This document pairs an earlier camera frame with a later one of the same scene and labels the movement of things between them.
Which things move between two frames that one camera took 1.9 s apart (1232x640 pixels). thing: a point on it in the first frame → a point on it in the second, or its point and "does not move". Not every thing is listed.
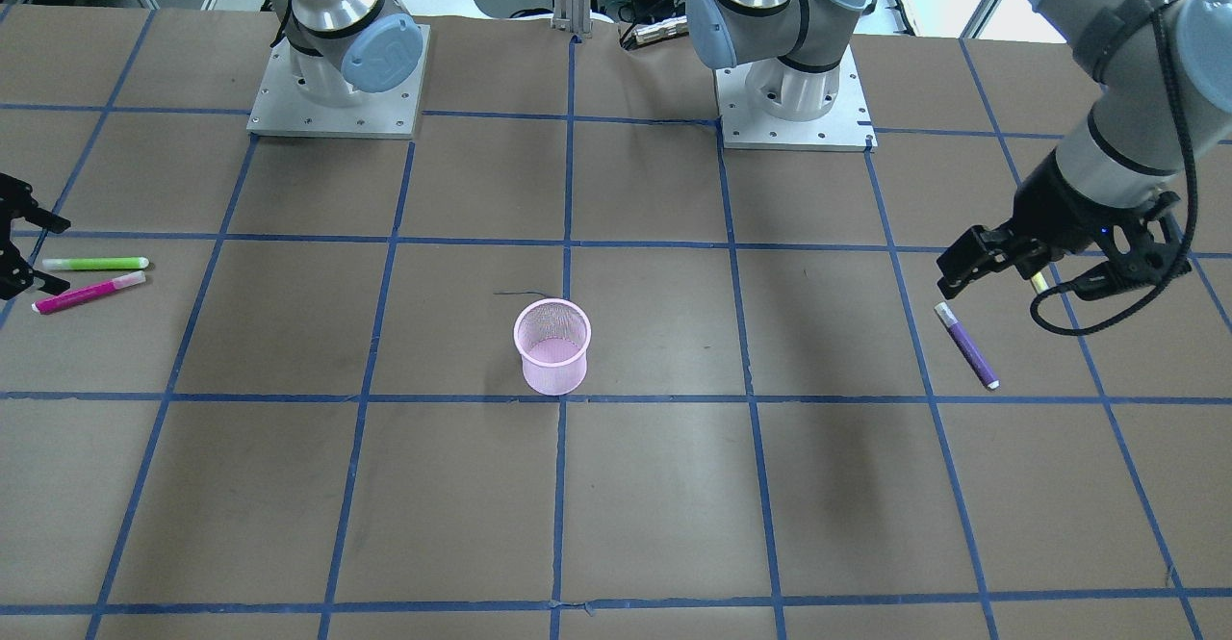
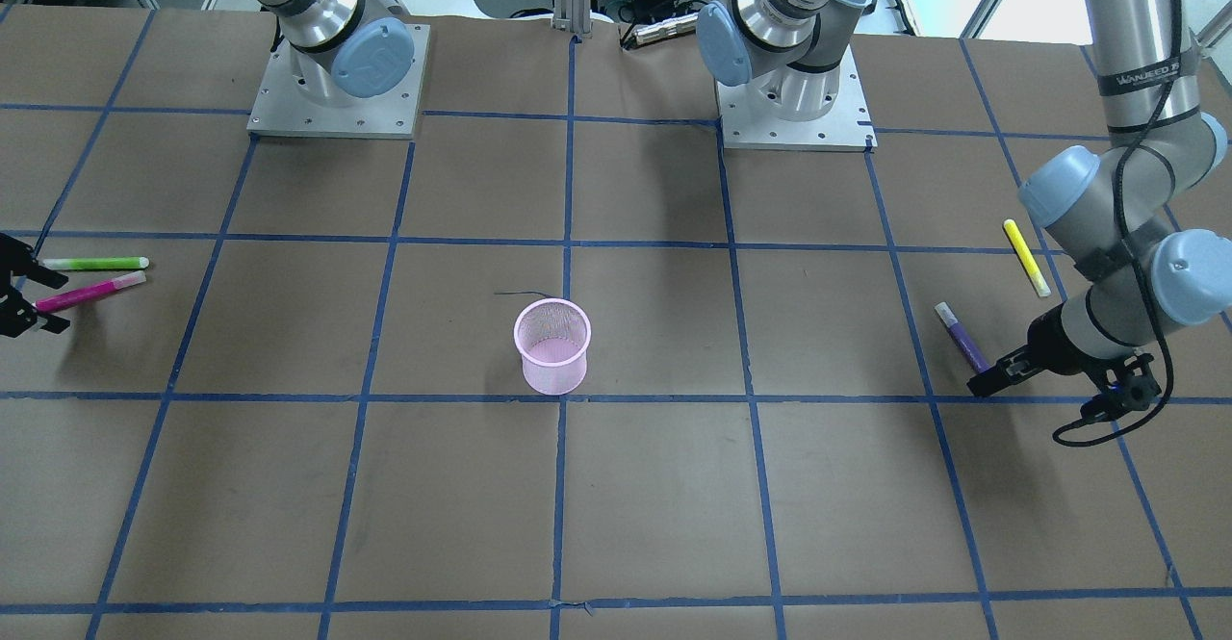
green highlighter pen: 113,263 does not move
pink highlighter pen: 54,301 does not move
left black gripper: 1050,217 → 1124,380
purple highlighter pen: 975,357 does not move
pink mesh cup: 552,336 does not move
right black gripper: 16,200 → 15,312
